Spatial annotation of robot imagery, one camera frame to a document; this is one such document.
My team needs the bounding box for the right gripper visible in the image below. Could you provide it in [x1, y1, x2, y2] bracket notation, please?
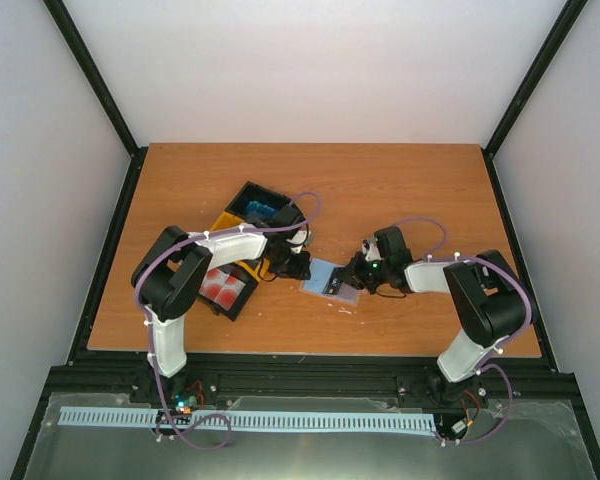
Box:
[335, 252, 390, 295]

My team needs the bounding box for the black VIP card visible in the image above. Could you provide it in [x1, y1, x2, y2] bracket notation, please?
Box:
[323, 267, 344, 296]

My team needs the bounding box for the pink leather card holder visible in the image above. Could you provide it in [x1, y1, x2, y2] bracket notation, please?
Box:
[300, 258, 360, 306]

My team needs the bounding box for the three-compartment card bin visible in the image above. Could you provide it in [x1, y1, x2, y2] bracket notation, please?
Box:
[198, 182, 309, 321]

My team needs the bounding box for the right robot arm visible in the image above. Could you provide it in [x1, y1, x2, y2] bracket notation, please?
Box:
[324, 225, 537, 384]

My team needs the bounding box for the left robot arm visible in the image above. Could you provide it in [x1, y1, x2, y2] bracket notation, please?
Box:
[131, 205, 313, 403]

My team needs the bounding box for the red and white card stack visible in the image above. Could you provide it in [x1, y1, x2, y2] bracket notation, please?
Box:
[199, 269, 246, 310]

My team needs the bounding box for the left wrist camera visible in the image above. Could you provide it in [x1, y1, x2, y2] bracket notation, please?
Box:
[287, 230, 313, 254]

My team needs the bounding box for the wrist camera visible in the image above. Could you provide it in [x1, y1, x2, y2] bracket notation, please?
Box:
[361, 237, 382, 262]
[287, 230, 313, 254]

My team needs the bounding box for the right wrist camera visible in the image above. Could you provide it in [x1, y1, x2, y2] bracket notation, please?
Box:
[361, 237, 382, 262]

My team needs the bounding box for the black aluminium rail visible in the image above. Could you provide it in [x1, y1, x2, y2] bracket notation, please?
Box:
[44, 349, 579, 416]

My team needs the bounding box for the left black frame post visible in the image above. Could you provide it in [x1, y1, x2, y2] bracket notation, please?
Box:
[43, 0, 150, 161]

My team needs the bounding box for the black frame post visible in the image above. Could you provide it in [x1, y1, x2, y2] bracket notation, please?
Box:
[43, 0, 150, 161]
[482, 0, 590, 156]

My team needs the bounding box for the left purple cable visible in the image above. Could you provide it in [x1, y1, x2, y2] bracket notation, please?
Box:
[133, 191, 324, 416]

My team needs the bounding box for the light blue cable duct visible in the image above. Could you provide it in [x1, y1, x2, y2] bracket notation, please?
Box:
[57, 406, 436, 436]

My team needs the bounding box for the right black frame post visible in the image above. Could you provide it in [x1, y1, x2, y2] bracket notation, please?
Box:
[482, 0, 590, 156]

